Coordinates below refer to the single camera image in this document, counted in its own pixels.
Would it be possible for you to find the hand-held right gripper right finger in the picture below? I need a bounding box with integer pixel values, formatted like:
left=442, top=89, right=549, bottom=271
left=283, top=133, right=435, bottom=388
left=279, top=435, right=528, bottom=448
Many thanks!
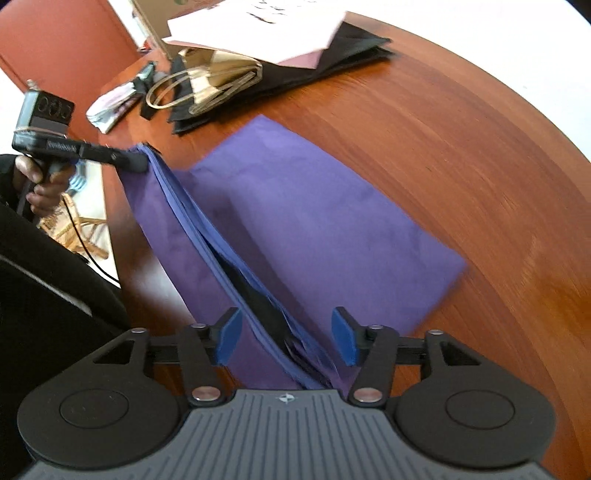
left=331, top=306, right=481, bottom=408

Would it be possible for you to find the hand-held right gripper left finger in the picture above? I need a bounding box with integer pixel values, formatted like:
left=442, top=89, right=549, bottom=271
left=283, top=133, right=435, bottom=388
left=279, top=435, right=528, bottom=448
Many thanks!
left=95, top=307, right=243, bottom=408

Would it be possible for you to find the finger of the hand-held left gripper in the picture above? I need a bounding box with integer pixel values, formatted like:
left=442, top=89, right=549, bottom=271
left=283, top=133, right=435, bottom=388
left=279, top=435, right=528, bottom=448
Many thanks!
left=78, top=141, right=151, bottom=174

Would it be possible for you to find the purple shopping bag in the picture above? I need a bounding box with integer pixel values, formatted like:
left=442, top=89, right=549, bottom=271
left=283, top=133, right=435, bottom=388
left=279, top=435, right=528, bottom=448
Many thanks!
left=117, top=114, right=468, bottom=392

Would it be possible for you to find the brown paper bag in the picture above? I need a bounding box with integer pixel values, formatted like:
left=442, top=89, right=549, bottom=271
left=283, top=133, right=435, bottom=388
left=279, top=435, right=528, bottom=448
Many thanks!
left=145, top=48, right=264, bottom=116

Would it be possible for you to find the pink paper bag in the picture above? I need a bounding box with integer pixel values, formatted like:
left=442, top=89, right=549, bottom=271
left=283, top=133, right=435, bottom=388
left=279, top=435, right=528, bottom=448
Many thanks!
left=165, top=0, right=347, bottom=70

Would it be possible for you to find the black cloth bag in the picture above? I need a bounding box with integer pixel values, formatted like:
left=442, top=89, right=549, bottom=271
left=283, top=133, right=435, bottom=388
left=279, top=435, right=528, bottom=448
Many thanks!
left=141, top=21, right=393, bottom=137

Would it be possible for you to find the person's left hand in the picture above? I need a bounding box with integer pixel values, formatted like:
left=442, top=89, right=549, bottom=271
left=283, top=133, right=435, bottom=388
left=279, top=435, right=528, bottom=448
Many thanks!
left=15, top=156, right=77, bottom=219

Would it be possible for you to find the red wooden door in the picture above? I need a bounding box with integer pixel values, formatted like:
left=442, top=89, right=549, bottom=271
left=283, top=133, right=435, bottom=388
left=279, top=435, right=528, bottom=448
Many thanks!
left=0, top=0, right=141, bottom=93

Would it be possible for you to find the cardboard fruit box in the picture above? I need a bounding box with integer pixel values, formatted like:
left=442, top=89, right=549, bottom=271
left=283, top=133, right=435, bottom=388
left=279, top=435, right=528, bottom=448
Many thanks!
left=131, top=0, right=185, bottom=58

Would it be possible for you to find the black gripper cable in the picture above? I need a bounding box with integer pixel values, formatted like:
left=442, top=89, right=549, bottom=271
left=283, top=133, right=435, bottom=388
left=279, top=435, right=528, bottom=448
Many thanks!
left=17, top=182, right=122, bottom=283

